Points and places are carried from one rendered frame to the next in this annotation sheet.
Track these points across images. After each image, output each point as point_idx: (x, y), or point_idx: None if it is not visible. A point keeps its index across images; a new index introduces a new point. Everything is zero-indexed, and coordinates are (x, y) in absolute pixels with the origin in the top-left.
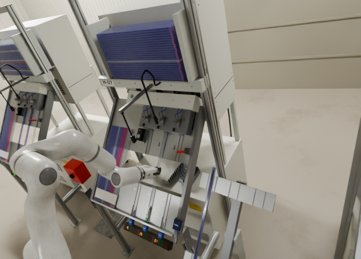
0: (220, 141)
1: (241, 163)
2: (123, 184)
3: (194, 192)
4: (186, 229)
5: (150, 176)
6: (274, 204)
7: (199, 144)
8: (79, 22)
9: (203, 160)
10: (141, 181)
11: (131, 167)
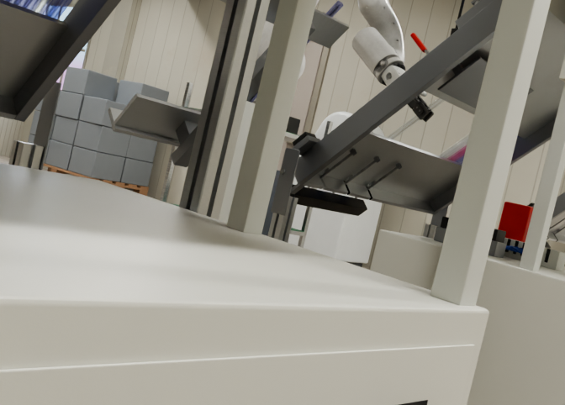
0: (545, 160)
1: None
2: (355, 42)
3: (419, 237)
4: (294, 154)
5: (388, 81)
6: None
7: (451, 56)
8: None
9: (547, 270)
10: (377, 76)
11: (393, 49)
